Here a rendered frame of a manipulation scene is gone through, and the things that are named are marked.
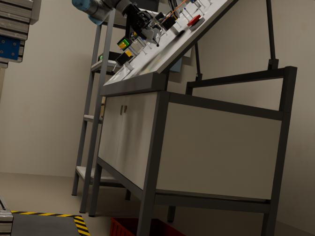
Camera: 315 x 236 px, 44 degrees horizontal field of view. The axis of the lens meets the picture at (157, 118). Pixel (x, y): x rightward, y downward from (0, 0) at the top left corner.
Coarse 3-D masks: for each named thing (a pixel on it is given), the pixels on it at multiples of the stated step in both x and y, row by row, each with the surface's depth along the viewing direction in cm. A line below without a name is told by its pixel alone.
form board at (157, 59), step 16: (224, 0) 163; (192, 16) 201; (208, 16) 161; (192, 32) 159; (144, 48) 254; (160, 48) 194; (176, 48) 156; (144, 64) 190; (160, 64) 154; (112, 80) 243
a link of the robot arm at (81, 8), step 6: (72, 0) 174; (78, 0) 172; (84, 0) 172; (90, 0) 175; (96, 0) 181; (78, 6) 173; (84, 6) 174; (90, 6) 176; (96, 6) 179; (84, 12) 180; (90, 12) 180
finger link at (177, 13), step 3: (177, 0) 181; (177, 3) 181; (180, 3) 181; (183, 3) 181; (180, 6) 181; (183, 6) 181; (174, 9) 181; (177, 9) 180; (180, 9) 181; (177, 12) 181; (177, 15) 182
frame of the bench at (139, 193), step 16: (160, 96) 151; (176, 96) 153; (192, 96) 155; (160, 112) 151; (240, 112) 162; (256, 112) 164; (272, 112) 166; (288, 112) 169; (160, 128) 151; (288, 128) 169; (160, 144) 152; (96, 160) 262; (96, 176) 259; (112, 176) 209; (96, 192) 259; (144, 192) 152; (272, 192) 168; (144, 208) 150; (208, 208) 159; (224, 208) 161; (240, 208) 163; (256, 208) 165; (272, 208) 168; (144, 224) 151; (272, 224) 168
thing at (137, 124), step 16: (128, 96) 200; (144, 96) 172; (128, 112) 196; (144, 112) 168; (128, 128) 191; (144, 128) 165; (128, 144) 186; (144, 144) 161; (128, 160) 182; (144, 160) 158; (128, 176) 178; (144, 176) 155
